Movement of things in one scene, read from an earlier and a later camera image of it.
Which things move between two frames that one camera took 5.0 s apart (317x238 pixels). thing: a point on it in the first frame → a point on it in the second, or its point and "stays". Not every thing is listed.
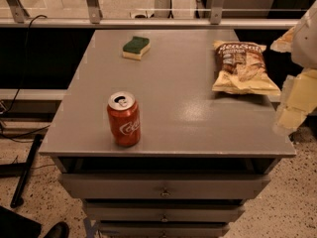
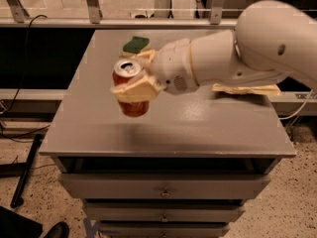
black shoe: (59, 230) stays
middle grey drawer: (164, 210) stays
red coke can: (125, 118) → (124, 72)
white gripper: (305, 41) → (172, 64)
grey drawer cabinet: (199, 157) stays
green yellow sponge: (136, 47) stays
